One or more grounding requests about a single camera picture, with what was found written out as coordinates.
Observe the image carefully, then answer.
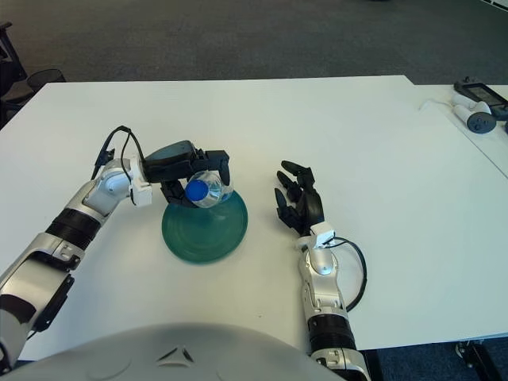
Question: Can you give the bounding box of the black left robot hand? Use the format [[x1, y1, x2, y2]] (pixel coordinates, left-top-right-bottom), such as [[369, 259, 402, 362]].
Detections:
[[142, 139, 233, 207]]

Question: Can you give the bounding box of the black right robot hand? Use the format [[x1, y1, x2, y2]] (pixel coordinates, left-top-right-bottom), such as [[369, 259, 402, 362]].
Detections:
[[273, 160, 325, 236]]

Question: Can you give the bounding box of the clear bottle with blue cap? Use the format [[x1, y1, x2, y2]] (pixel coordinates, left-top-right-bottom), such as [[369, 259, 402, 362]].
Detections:
[[184, 170, 234, 210]]

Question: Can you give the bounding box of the green round plate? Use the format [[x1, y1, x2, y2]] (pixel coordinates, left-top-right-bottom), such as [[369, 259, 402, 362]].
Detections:
[[160, 188, 249, 265]]

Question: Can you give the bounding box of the black office chair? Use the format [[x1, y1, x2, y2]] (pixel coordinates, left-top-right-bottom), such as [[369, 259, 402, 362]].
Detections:
[[0, 21, 29, 108]]

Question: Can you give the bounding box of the white and grey handheld controller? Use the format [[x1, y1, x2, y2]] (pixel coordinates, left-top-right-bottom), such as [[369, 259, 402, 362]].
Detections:
[[452, 93, 497, 135]]

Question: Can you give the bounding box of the grey robot torso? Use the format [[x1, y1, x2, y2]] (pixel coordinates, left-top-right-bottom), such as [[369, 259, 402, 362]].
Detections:
[[0, 323, 338, 381]]

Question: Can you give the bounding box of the black handheld screen device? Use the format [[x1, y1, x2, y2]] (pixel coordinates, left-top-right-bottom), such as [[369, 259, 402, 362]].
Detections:
[[453, 78, 508, 118]]

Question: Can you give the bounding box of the black table leg caster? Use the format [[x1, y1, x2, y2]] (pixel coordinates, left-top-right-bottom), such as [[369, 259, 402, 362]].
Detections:
[[455, 340, 505, 381]]

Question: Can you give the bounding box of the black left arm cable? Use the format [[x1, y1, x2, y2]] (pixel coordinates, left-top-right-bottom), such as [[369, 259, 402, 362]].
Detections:
[[91, 125, 146, 179]]

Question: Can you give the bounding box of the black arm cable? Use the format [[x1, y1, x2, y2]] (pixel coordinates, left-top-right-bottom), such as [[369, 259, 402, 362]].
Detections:
[[333, 237, 368, 313], [91, 125, 146, 179]]

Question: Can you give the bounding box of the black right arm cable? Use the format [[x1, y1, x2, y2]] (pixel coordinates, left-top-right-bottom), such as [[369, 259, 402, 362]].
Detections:
[[333, 237, 368, 313]]

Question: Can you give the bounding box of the black wire mesh wastebasket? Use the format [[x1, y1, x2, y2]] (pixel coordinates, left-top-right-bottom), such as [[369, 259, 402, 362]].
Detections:
[[26, 68, 67, 93]]

